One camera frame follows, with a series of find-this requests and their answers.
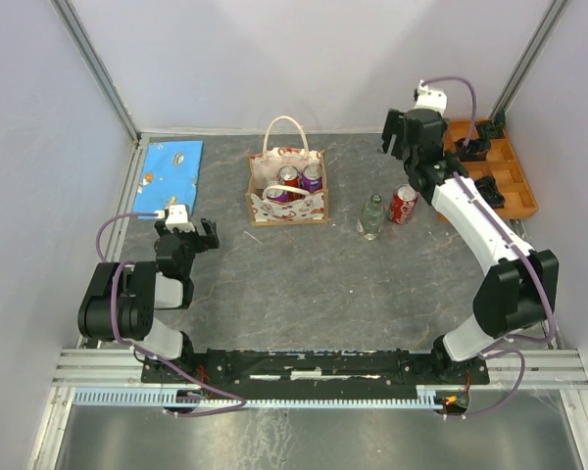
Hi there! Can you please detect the red soda can front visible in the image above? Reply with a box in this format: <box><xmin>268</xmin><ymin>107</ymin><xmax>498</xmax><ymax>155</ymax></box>
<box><xmin>388</xmin><ymin>184</ymin><xmax>418</xmax><ymax>225</ymax></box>

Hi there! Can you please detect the red soda can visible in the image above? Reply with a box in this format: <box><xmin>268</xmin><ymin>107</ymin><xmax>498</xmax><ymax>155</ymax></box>
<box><xmin>277</xmin><ymin>165</ymin><xmax>300</xmax><ymax>188</ymax></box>
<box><xmin>388</xmin><ymin>184</ymin><xmax>418</xmax><ymax>225</ymax></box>

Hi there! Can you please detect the clear glass beverage bottle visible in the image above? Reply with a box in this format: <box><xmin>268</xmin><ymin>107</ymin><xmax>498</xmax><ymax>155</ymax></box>
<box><xmin>357</xmin><ymin>194</ymin><xmax>385</xmax><ymax>241</ymax></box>

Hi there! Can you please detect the purple soda can back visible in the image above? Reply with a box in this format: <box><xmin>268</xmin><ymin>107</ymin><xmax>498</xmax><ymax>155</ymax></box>
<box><xmin>301</xmin><ymin>164</ymin><xmax>322</xmax><ymax>194</ymax></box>

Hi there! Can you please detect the purple soda can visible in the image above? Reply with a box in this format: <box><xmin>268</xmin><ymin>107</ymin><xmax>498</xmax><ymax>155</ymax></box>
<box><xmin>301</xmin><ymin>164</ymin><xmax>322</xmax><ymax>194</ymax></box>
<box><xmin>263</xmin><ymin>181</ymin><xmax>289</xmax><ymax>203</ymax></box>

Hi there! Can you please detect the patterned canvas tote bag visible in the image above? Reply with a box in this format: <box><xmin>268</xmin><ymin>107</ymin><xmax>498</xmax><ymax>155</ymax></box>
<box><xmin>246</xmin><ymin>116</ymin><xmax>329</xmax><ymax>226</ymax></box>

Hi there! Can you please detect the red soda can back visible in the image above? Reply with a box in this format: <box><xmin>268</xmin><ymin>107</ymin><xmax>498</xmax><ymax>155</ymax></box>
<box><xmin>277</xmin><ymin>165</ymin><xmax>300</xmax><ymax>188</ymax></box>

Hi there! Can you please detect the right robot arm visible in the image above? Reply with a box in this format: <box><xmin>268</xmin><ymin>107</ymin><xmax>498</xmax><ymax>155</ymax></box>
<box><xmin>381</xmin><ymin>108</ymin><xmax>559</xmax><ymax>383</ymax></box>

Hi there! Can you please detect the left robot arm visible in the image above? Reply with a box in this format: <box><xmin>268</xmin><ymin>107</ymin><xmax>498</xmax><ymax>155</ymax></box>
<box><xmin>77</xmin><ymin>218</ymin><xmax>220</xmax><ymax>382</ymax></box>

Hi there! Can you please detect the black rolled sock upper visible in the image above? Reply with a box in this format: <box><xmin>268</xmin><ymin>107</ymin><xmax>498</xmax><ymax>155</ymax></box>
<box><xmin>455</xmin><ymin>138</ymin><xmax>491</xmax><ymax>162</ymax></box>

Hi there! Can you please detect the black rolled sock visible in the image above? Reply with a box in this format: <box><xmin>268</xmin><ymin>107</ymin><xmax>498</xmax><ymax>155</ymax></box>
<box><xmin>455</xmin><ymin>138</ymin><xmax>491</xmax><ymax>162</ymax></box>
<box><xmin>474</xmin><ymin>175</ymin><xmax>506</xmax><ymax>209</ymax></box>

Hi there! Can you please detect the dark rolled sock corner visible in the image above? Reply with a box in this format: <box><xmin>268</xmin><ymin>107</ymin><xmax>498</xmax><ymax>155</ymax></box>
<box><xmin>476</xmin><ymin>110</ymin><xmax>507</xmax><ymax>140</ymax></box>

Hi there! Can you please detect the blue patterned cloth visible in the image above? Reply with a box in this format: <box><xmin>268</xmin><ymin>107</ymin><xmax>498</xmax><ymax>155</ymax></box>
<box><xmin>132</xmin><ymin>140</ymin><xmax>203</xmax><ymax>212</ymax></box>

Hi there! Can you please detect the orange wooden divider tray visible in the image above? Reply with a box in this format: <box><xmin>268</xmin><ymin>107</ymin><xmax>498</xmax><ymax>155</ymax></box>
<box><xmin>464</xmin><ymin>129</ymin><xmax>538</xmax><ymax>219</ymax></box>

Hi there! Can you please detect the black rolled sock lower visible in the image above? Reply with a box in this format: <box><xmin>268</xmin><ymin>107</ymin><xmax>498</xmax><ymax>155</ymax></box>
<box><xmin>474</xmin><ymin>175</ymin><xmax>506</xmax><ymax>209</ymax></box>

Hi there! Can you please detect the purple soda can front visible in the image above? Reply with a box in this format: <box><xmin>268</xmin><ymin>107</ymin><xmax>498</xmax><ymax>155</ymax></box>
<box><xmin>263</xmin><ymin>181</ymin><xmax>289</xmax><ymax>203</ymax></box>

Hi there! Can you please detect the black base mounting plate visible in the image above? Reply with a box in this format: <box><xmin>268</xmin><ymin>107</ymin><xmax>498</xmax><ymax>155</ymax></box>
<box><xmin>141</xmin><ymin>350</ymin><xmax>490</xmax><ymax>400</ymax></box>

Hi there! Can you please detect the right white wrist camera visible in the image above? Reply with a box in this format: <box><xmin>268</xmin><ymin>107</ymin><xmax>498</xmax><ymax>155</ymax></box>
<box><xmin>414</xmin><ymin>80</ymin><xmax>447</xmax><ymax>116</ymax></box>

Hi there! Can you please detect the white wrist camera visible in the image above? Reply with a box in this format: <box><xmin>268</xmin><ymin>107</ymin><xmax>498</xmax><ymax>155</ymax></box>
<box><xmin>414</xmin><ymin>80</ymin><xmax>447</xmax><ymax>116</ymax></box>
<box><xmin>156</xmin><ymin>204</ymin><xmax>196</xmax><ymax>232</ymax></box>

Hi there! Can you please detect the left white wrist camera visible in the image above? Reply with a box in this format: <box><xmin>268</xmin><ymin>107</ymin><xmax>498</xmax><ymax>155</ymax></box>
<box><xmin>156</xmin><ymin>204</ymin><xmax>196</xmax><ymax>232</ymax></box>

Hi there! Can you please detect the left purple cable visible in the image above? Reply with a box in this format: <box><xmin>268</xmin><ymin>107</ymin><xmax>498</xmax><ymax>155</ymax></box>
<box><xmin>94</xmin><ymin>211</ymin><xmax>249</xmax><ymax>418</ymax></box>

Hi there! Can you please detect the aluminium front frame rail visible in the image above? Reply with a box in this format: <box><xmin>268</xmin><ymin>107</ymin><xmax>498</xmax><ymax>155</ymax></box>
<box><xmin>52</xmin><ymin>349</ymin><xmax>588</xmax><ymax>391</ymax></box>

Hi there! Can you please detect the blue slotted cable duct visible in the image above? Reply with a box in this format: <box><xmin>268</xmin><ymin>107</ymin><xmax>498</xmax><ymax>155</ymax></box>
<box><xmin>73</xmin><ymin>387</ymin><xmax>442</xmax><ymax>410</ymax></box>

